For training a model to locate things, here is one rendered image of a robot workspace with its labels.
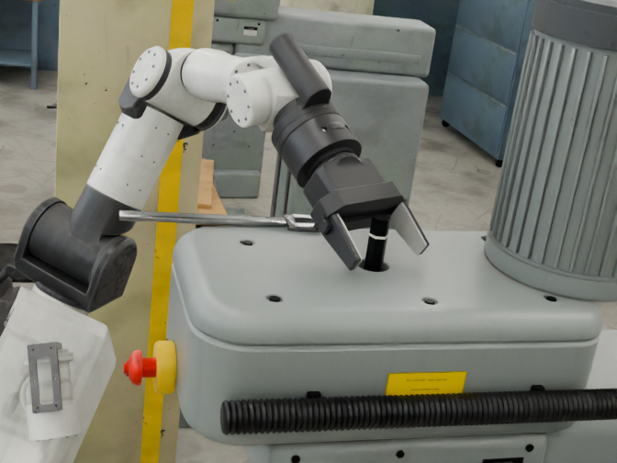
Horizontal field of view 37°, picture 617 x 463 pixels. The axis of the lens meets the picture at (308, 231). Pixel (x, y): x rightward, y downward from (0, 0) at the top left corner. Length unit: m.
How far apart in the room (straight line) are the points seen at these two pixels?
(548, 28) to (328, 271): 0.35
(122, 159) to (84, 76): 1.36
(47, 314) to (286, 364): 0.51
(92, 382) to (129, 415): 1.80
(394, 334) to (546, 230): 0.22
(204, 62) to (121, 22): 1.41
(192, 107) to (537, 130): 0.52
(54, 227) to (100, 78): 1.35
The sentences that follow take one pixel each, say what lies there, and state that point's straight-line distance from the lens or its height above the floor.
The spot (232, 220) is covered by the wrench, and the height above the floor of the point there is 1.90.
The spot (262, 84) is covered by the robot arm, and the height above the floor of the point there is 2.06.
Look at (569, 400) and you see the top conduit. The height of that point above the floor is 1.80.
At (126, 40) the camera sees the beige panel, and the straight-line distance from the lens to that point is 2.70.
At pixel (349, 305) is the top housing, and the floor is 1.89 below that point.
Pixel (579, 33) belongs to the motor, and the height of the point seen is 2.18.
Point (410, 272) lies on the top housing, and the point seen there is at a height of 1.89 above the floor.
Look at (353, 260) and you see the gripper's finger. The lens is 1.01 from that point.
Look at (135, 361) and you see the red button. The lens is 1.06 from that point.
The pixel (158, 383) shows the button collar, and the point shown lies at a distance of 1.06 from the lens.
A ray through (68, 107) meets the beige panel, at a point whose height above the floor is 1.59.
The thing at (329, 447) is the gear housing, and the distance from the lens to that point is 1.04.
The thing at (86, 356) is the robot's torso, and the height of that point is 1.62.
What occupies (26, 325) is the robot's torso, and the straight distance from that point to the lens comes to 1.36.
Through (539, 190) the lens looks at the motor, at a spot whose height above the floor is 2.00.
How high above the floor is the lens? 2.31
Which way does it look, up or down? 21 degrees down
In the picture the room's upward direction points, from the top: 8 degrees clockwise
